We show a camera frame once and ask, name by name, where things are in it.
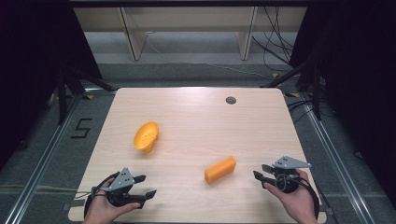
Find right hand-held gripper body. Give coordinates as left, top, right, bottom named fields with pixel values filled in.
left=272, top=155, right=312, bottom=194

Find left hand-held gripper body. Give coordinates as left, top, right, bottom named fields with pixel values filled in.
left=100, top=167, right=148, bottom=210

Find orange soap dish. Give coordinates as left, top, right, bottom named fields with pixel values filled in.
left=133, top=120, right=161, bottom=154

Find orange soap bar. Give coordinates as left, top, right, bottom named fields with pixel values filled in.
left=204, top=155, right=237, bottom=185

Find person's right hand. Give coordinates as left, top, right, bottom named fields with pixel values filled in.
left=263, top=168, right=319, bottom=224

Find person's left hand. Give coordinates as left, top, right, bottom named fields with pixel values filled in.
left=82, top=178, right=142, bottom=224

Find black metal stand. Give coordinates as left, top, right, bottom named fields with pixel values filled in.
left=56, top=64, right=116, bottom=126
left=261, top=55, right=324, bottom=121

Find dark curtain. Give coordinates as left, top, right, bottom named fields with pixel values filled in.
left=0, top=0, right=105, bottom=171
left=289, top=0, right=396, bottom=202

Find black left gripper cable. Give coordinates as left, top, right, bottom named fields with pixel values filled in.
left=83, top=171, right=121, bottom=219

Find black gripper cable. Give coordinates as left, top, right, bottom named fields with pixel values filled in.
left=275, top=173, right=321, bottom=219
left=83, top=171, right=121, bottom=219

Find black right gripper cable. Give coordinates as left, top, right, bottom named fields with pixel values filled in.
left=275, top=173, right=321, bottom=219

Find thin coloured wires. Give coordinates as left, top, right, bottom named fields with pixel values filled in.
left=74, top=190, right=94, bottom=201

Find aluminium floor rail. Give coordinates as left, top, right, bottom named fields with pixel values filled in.
left=3, top=89, right=84, bottom=224
left=298, top=92, right=376, bottom=224

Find black floor cables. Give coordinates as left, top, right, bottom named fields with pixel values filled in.
left=286, top=98, right=314, bottom=124

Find thin white floor cable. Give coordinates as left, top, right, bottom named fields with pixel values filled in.
left=145, top=30, right=273, bottom=79

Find black hanging cables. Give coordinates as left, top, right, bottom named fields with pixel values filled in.
left=251, top=6, right=296, bottom=73

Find light wooden desk frame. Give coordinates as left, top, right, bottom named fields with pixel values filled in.
left=72, top=6, right=308, bottom=63

